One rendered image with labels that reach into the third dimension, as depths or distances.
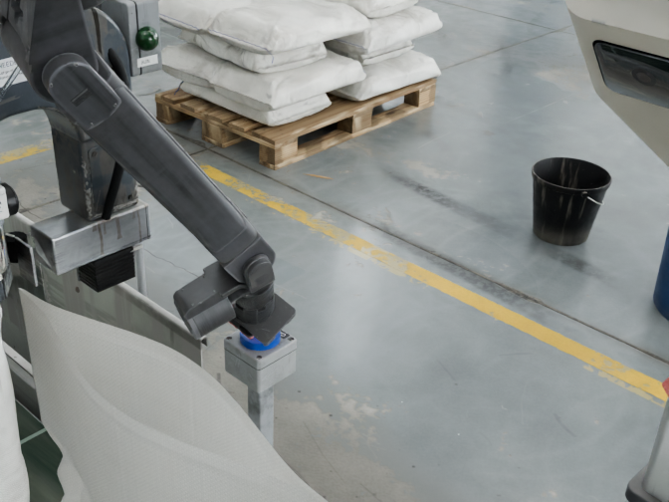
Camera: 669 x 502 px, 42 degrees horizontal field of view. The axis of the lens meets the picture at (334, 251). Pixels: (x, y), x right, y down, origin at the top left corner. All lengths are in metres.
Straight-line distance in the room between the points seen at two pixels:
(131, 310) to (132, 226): 0.46
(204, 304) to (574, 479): 1.50
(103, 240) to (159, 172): 0.29
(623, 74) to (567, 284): 2.27
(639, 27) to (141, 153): 0.48
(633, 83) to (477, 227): 2.54
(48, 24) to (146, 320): 0.93
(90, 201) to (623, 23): 0.66
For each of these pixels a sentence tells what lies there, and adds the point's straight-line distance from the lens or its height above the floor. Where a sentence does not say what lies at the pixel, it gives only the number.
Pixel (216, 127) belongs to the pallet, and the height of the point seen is 0.09.
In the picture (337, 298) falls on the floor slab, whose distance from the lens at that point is 2.92.
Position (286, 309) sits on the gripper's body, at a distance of 1.18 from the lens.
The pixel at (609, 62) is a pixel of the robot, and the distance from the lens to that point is 0.92.
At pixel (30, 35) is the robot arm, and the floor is 1.39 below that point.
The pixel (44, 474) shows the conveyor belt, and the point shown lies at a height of 0.38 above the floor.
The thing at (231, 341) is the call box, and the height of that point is 0.84.
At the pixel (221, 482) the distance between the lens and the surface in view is 0.81.
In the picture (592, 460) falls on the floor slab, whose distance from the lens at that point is 2.44.
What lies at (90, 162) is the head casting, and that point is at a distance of 1.10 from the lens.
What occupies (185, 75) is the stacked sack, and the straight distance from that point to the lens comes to 4.08.
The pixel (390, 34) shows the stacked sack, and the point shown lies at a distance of 4.19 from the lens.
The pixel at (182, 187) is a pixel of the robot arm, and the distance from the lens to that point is 0.91.
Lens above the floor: 1.59
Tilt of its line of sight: 30 degrees down
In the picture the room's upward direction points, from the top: 3 degrees clockwise
